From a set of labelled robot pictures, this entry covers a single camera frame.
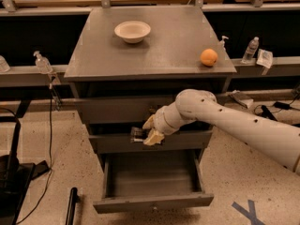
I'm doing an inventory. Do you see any black stand base left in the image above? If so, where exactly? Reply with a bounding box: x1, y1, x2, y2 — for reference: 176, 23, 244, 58
0, 109, 50, 225

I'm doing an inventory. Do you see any grey top drawer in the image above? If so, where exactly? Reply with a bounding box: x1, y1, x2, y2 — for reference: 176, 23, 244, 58
75, 95, 175, 124

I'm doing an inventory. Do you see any small pump bottle behind cabinet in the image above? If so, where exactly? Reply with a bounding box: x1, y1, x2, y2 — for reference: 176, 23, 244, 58
219, 36, 229, 52

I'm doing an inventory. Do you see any black tube on floor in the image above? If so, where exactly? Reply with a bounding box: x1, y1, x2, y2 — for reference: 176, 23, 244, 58
65, 187, 79, 225

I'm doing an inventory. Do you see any grey open bottom drawer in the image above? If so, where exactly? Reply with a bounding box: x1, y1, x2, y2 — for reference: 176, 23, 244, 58
94, 150, 214, 214

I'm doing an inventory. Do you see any grey packet on ledge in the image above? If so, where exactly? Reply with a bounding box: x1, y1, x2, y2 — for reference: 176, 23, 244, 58
230, 90, 254, 108

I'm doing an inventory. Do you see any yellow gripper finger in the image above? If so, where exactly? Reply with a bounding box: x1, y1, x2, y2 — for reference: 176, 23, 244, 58
143, 128, 164, 146
142, 114, 155, 129

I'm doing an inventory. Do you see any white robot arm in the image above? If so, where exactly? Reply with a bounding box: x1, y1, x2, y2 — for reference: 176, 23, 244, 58
142, 89, 300, 174

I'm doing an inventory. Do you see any clear plastic water bottle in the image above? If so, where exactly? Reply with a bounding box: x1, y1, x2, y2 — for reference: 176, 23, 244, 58
241, 37, 259, 64

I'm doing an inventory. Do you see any black stand leg right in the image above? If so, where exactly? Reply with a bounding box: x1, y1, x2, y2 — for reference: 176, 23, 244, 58
262, 105, 277, 121

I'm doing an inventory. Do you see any grey middle drawer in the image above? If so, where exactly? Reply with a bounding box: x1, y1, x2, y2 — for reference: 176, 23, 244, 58
89, 130, 212, 154

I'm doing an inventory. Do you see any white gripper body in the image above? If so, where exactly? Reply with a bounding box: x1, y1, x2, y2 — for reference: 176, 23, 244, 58
153, 107, 173, 135

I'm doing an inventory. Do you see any white ceramic bowl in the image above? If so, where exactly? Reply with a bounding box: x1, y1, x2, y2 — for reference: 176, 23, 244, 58
114, 21, 151, 44

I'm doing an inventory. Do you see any blue tape cross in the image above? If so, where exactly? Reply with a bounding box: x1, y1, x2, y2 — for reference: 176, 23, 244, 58
232, 200, 265, 225

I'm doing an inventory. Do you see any white wipes packet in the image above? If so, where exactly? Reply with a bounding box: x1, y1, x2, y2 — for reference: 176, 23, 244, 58
256, 49, 273, 68

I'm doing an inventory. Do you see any orange fruit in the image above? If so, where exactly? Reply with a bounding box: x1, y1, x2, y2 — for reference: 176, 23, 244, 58
200, 49, 218, 67

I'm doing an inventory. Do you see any grey drawer cabinet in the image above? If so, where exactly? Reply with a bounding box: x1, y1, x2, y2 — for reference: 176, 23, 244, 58
63, 5, 237, 164

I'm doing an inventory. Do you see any black cable on floor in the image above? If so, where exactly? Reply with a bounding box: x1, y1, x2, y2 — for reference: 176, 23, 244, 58
15, 83, 63, 225

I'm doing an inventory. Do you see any clear sanitizer pump bottle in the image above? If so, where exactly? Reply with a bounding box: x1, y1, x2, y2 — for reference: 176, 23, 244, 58
34, 51, 53, 74

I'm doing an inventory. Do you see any black power adapter cable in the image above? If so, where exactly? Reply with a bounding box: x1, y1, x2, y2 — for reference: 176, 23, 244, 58
253, 92, 300, 117

